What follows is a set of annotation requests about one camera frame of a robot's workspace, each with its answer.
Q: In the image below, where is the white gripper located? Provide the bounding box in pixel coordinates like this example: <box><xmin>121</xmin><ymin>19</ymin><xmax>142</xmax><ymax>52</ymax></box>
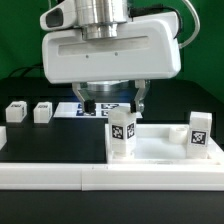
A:
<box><xmin>40</xmin><ymin>0</ymin><xmax>181</xmax><ymax>113</ymax></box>

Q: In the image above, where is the white square tabletop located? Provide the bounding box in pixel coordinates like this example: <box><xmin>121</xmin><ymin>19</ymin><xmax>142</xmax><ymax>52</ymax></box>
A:
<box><xmin>105</xmin><ymin>124</ymin><xmax>224</xmax><ymax>166</ymax></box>

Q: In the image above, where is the white sheet with tags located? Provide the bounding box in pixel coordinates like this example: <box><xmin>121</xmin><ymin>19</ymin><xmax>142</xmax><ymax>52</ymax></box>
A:
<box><xmin>53</xmin><ymin>102</ymin><xmax>143</xmax><ymax>119</ymax></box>

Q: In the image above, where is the white U-shaped fence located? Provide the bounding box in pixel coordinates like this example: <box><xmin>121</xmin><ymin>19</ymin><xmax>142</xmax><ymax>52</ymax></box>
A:
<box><xmin>0</xmin><ymin>125</ymin><xmax>224</xmax><ymax>192</ymax></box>

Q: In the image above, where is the black cable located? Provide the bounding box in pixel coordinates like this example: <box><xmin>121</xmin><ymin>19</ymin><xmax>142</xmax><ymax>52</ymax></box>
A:
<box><xmin>7</xmin><ymin>64</ymin><xmax>45</xmax><ymax>79</ymax></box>

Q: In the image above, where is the white cable on gripper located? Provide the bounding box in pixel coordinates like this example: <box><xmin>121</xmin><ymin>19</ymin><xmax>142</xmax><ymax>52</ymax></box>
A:
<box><xmin>178</xmin><ymin>0</ymin><xmax>202</xmax><ymax>50</ymax></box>

